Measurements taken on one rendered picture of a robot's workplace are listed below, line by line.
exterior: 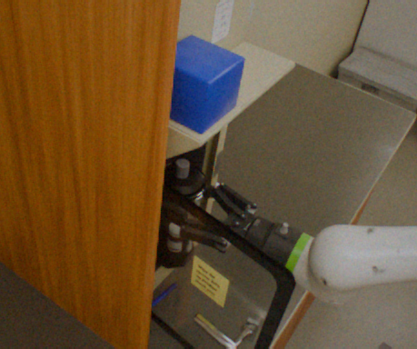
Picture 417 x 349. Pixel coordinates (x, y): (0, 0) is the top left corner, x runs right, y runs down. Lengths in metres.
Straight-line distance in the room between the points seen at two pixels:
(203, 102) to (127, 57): 0.14
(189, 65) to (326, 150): 1.09
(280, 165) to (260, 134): 0.16
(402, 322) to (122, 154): 2.08
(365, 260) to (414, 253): 0.08
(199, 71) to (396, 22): 3.26
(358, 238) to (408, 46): 3.17
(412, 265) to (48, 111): 0.61
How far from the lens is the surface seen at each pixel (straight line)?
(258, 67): 0.93
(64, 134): 0.80
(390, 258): 0.85
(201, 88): 0.70
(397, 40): 3.95
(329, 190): 1.60
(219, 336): 0.88
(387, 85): 3.59
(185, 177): 1.02
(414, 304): 2.72
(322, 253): 0.84
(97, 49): 0.67
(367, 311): 2.58
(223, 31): 0.92
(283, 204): 1.50
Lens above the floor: 1.96
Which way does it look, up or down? 42 degrees down
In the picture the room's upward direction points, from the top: 9 degrees clockwise
